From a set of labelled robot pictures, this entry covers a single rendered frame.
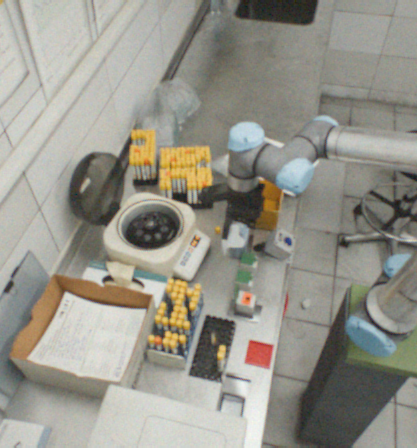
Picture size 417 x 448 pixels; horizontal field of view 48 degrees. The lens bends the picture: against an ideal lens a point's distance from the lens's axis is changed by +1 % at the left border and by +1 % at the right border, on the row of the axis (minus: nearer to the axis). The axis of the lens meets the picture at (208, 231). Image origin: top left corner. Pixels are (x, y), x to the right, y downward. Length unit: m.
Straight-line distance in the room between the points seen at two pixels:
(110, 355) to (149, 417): 0.36
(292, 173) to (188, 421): 0.52
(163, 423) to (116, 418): 0.09
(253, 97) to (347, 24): 1.48
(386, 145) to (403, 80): 2.65
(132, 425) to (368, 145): 0.70
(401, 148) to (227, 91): 1.23
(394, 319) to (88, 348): 0.74
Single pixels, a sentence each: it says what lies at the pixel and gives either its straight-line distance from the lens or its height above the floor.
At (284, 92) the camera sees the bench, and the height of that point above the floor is 0.87.
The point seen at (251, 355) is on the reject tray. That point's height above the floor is 0.88.
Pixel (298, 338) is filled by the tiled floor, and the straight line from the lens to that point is 2.32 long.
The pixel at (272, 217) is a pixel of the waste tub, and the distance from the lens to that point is 1.47.
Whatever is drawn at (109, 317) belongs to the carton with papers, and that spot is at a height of 0.94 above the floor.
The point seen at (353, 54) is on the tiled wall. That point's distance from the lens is 3.52.
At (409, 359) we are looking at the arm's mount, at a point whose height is 0.91.
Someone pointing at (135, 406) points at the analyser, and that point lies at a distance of 0.93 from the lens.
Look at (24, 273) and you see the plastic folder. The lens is 1.28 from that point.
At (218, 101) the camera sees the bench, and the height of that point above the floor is 0.87.
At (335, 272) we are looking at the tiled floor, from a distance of 2.55.
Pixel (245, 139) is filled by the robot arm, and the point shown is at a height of 1.42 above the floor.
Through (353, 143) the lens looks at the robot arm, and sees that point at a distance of 1.02.
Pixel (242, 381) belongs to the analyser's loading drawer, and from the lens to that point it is 1.22.
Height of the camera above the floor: 2.05
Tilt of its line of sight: 51 degrees down
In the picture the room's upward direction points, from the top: 1 degrees counter-clockwise
